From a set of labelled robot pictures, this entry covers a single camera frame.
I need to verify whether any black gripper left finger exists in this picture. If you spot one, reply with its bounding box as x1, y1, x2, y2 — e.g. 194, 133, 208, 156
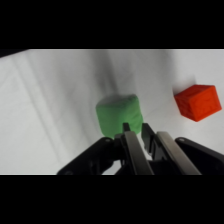
56, 122, 155, 176

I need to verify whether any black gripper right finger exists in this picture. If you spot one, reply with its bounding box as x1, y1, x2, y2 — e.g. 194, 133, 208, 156
141, 122, 224, 176

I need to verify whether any green foam block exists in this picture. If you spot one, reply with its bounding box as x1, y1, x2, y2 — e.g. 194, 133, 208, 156
95, 93, 145, 138

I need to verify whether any red cube block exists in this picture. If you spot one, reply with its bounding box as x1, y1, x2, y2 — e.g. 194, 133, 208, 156
173, 84, 223, 123

